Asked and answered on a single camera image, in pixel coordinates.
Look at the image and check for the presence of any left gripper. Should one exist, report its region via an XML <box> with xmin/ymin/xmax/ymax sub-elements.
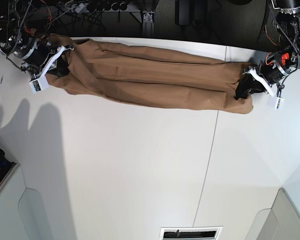
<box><xmin>235</xmin><ymin>61</ymin><xmax>294</xmax><ymax>100</ymax></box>

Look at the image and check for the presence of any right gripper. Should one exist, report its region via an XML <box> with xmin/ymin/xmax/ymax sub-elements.
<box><xmin>19</xmin><ymin>39</ymin><xmax>74</xmax><ymax>80</ymax></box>

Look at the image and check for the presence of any brown t-shirt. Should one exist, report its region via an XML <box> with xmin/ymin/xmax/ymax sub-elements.
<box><xmin>46</xmin><ymin>34</ymin><xmax>253</xmax><ymax>114</ymax></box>

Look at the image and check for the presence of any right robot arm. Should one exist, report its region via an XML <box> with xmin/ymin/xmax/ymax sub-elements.
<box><xmin>0</xmin><ymin>0</ymin><xmax>70</xmax><ymax>80</ymax></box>

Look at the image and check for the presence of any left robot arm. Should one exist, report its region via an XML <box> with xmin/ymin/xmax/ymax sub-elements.
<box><xmin>235</xmin><ymin>0</ymin><xmax>300</xmax><ymax>99</ymax></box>

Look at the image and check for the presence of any black power strip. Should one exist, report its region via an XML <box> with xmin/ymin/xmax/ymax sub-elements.
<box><xmin>86</xmin><ymin>0</ymin><xmax>131</xmax><ymax>13</ymax></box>

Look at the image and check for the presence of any black power adapter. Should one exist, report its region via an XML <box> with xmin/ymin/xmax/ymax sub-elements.
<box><xmin>175</xmin><ymin>0</ymin><xmax>191</xmax><ymax>26</ymax></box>

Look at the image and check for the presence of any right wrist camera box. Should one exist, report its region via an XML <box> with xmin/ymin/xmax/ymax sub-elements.
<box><xmin>29</xmin><ymin>76</ymin><xmax>49</xmax><ymax>94</ymax></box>

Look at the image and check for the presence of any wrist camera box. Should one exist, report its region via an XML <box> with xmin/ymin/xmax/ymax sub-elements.
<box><xmin>267</xmin><ymin>96</ymin><xmax>285</xmax><ymax>110</ymax></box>
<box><xmin>29</xmin><ymin>76</ymin><xmax>49</xmax><ymax>94</ymax></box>

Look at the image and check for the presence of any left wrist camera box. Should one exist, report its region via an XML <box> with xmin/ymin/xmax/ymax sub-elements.
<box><xmin>267</xmin><ymin>96</ymin><xmax>285</xmax><ymax>110</ymax></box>

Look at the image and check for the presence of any aluminium frame post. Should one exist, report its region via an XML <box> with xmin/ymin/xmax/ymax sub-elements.
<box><xmin>141</xmin><ymin>11</ymin><xmax>155</xmax><ymax>38</ymax></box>

